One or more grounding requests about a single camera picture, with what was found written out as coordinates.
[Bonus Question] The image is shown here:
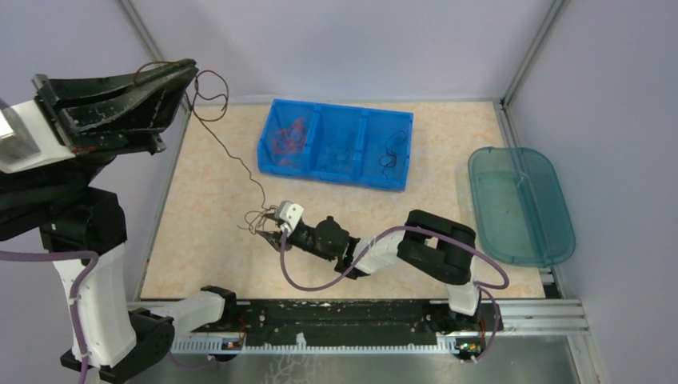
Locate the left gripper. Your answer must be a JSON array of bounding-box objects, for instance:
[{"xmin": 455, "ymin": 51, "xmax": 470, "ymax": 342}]
[{"xmin": 33, "ymin": 54, "xmax": 199, "ymax": 194}]

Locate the orange cable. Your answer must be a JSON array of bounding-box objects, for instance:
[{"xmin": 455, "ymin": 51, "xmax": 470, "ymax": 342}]
[{"xmin": 271, "ymin": 116, "xmax": 311, "ymax": 168}]

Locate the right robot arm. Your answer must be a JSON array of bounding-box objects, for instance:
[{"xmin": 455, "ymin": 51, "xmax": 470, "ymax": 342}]
[{"xmin": 256, "ymin": 202, "xmax": 482, "ymax": 330}]

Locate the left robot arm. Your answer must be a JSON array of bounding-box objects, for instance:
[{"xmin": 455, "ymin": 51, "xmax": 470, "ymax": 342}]
[{"xmin": 1, "ymin": 58, "xmax": 240, "ymax": 383}]

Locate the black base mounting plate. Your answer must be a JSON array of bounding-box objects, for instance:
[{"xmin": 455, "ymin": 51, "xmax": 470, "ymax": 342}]
[{"xmin": 197, "ymin": 299, "xmax": 503, "ymax": 347}]

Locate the blue three-compartment plastic bin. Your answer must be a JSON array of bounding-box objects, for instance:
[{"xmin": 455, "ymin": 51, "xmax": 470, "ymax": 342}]
[{"xmin": 257, "ymin": 98, "xmax": 414, "ymax": 192}]

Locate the teal translucent plastic tray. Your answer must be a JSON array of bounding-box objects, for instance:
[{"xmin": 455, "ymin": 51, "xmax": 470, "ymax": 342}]
[{"xmin": 468, "ymin": 147, "xmax": 576, "ymax": 268}]

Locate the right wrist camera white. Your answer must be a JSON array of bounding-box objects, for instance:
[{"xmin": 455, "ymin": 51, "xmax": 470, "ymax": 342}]
[{"xmin": 274, "ymin": 201, "xmax": 304, "ymax": 234}]

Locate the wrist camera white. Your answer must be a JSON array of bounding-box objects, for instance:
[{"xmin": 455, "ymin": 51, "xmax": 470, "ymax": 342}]
[
  {"xmin": 1, "ymin": 100, "xmax": 75, "ymax": 174},
  {"xmin": 274, "ymin": 201, "xmax": 304, "ymax": 234}
]

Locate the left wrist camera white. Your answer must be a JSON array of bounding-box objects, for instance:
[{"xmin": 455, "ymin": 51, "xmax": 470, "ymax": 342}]
[{"xmin": 1, "ymin": 100, "xmax": 75, "ymax": 174}]

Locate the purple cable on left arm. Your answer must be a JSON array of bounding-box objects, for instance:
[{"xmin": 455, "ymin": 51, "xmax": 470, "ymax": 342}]
[{"xmin": 0, "ymin": 249, "xmax": 102, "ymax": 384}]

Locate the white slotted cable duct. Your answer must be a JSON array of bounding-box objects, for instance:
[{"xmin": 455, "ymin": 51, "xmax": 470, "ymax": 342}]
[{"xmin": 169, "ymin": 334, "xmax": 461, "ymax": 355}]

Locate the aluminium frame rail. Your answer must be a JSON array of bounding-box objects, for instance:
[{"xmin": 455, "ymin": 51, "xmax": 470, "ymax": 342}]
[{"xmin": 130, "ymin": 299, "xmax": 592, "ymax": 338}]

